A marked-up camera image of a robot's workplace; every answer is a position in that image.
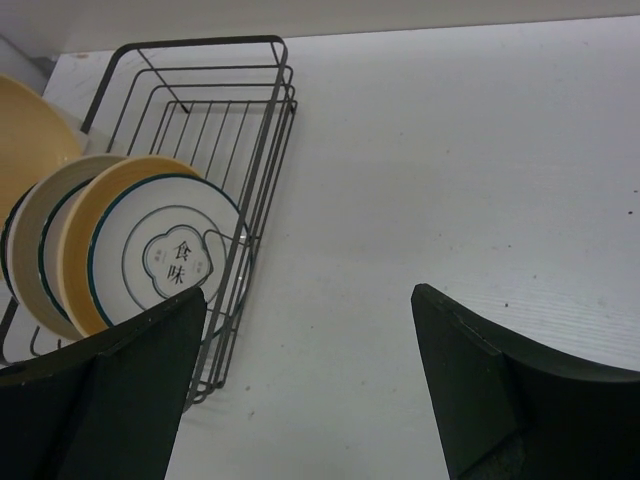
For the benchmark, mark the yellow-backed white plate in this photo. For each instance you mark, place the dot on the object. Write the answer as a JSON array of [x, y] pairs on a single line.
[[140, 232]]

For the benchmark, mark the yellow plate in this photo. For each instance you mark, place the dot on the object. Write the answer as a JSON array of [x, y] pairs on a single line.
[[35, 141]]

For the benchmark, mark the grey wire dish rack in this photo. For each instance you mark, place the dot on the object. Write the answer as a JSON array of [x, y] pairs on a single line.
[[222, 106]]

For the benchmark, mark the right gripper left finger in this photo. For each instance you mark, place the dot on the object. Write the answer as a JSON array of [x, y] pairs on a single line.
[[107, 406]]

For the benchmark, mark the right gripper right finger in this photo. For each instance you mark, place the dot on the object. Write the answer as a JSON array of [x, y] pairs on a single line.
[[508, 407]]

